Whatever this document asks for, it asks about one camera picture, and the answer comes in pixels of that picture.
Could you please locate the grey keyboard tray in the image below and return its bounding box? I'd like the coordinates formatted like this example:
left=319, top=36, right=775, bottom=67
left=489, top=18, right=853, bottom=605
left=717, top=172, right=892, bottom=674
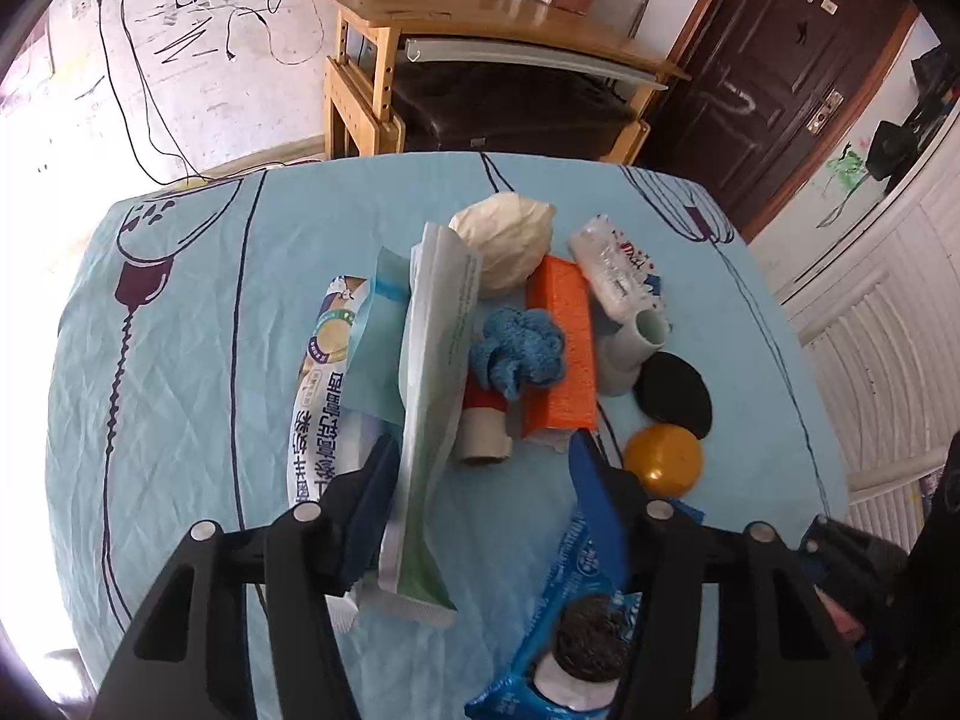
left=405, top=34, right=668, bottom=95

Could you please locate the light blue packet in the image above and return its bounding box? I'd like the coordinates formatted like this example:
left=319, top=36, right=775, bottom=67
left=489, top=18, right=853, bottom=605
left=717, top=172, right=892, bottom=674
left=346, top=246, right=413, bottom=425

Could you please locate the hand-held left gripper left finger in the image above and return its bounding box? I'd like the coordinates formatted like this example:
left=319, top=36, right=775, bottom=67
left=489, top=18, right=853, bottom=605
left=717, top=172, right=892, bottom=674
left=94, top=435, right=402, bottom=720

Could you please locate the orange sponge block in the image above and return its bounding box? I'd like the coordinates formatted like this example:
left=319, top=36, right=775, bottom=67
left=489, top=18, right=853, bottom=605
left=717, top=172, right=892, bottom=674
left=523, top=255, right=601, bottom=443

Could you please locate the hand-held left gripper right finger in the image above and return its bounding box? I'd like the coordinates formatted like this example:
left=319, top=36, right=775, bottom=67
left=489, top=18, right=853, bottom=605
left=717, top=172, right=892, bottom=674
left=566, top=427, right=878, bottom=720

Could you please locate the white and purple snack wrapper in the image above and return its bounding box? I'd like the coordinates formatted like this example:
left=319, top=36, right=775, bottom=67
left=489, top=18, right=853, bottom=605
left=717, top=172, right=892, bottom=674
left=287, top=275, right=391, bottom=635

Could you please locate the wooden desk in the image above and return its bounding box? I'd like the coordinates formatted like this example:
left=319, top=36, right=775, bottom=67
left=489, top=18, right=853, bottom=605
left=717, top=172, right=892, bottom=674
left=322, top=0, right=692, bottom=166

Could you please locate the green and white packet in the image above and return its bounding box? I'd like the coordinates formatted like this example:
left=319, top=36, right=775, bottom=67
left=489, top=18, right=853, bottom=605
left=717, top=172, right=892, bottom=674
left=377, top=221, right=482, bottom=627

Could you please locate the blue cookie packet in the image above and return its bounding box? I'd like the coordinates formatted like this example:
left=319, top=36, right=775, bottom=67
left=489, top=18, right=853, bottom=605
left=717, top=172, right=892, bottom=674
left=465, top=499, right=706, bottom=720

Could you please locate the metal door handle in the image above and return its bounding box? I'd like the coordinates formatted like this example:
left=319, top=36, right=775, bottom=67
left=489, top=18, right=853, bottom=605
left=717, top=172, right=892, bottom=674
left=808, top=90, right=845, bottom=137

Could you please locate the red and white paper roll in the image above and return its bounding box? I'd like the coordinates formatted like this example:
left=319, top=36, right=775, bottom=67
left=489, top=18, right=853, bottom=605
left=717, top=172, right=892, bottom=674
left=455, top=371, right=515, bottom=466

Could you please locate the black power cable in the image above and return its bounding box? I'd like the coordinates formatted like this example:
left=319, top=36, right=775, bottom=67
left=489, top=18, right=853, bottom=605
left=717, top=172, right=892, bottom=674
left=97, top=0, right=200, bottom=185

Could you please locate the yellow ball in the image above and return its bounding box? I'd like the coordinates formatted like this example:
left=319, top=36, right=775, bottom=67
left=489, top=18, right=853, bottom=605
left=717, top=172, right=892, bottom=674
left=624, top=424, right=704, bottom=497

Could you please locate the black hanging bag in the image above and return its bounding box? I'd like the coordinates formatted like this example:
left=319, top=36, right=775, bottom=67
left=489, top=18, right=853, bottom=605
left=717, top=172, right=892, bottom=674
left=866, top=45, right=960, bottom=200

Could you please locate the white crumpled paper ball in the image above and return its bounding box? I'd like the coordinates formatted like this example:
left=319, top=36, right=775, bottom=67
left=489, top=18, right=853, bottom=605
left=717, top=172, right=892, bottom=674
left=448, top=193, right=557, bottom=299

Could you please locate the light blue printed tablecloth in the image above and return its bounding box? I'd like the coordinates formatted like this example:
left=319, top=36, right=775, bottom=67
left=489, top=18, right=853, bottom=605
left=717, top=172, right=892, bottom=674
left=46, top=152, right=852, bottom=720

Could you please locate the black oval disc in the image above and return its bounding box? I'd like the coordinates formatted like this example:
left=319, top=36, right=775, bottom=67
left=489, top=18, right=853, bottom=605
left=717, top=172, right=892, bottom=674
left=634, top=351, right=713, bottom=441

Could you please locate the crushed clear plastic bottle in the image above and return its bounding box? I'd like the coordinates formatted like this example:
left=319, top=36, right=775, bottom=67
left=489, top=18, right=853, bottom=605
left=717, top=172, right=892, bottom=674
left=566, top=214, right=667, bottom=327

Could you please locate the blue knitted cloth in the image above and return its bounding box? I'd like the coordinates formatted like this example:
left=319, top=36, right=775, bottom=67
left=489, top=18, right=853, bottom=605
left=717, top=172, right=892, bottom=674
left=469, top=307, right=569, bottom=401

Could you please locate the grey plastic cup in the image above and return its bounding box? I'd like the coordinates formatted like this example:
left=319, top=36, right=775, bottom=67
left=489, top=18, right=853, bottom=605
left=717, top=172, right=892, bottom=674
left=596, top=310, right=671, bottom=397

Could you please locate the white louvered door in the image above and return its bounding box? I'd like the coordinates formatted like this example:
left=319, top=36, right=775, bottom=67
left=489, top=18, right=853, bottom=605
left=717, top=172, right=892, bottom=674
left=795, top=165, right=960, bottom=496

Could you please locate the dark brown door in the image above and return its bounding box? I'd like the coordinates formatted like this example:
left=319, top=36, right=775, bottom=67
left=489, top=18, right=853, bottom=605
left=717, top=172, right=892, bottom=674
left=637, top=0, right=920, bottom=241

